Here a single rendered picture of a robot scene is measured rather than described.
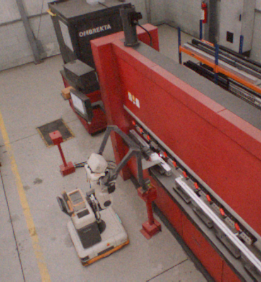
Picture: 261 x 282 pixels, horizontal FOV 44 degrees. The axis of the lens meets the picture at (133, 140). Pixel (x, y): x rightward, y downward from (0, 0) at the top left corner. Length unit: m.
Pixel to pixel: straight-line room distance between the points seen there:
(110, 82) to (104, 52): 0.41
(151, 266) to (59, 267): 1.19
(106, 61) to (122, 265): 2.59
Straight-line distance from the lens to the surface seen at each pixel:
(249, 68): 5.19
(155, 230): 4.57
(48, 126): 7.14
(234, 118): 2.54
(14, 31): 10.35
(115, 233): 4.36
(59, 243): 4.85
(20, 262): 4.89
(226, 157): 2.75
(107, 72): 4.29
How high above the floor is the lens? 3.72
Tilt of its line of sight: 37 degrees down
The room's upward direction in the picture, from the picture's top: 9 degrees counter-clockwise
